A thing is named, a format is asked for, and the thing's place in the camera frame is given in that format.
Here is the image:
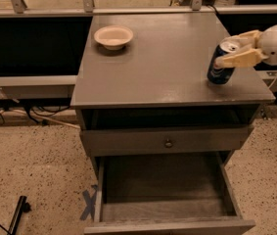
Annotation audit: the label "black power strip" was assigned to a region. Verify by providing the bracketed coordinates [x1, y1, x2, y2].
[7, 196, 27, 235]

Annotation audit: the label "open grey middle drawer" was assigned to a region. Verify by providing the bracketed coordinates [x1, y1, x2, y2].
[84, 152, 255, 235]

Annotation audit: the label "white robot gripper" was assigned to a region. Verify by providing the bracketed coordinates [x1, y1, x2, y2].
[214, 24, 277, 69]

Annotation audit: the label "closed grey upper drawer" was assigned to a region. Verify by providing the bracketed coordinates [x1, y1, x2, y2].
[81, 125, 254, 157]

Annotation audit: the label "blue tape cross mark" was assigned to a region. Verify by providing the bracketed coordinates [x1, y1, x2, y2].
[80, 185, 98, 220]

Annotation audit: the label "round metal drawer knob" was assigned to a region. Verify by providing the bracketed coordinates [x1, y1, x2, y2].
[164, 139, 173, 149]

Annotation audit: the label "beige paper bowl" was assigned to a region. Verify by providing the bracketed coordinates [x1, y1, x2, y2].
[94, 25, 134, 50]

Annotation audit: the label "tangled black cables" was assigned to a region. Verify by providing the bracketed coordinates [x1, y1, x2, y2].
[0, 88, 72, 127]

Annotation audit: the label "grey wooden drawer cabinet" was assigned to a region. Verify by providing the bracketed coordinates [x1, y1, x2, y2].
[70, 13, 277, 235]

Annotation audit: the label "blue pepsi can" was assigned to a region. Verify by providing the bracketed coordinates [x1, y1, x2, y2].
[207, 40, 239, 85]

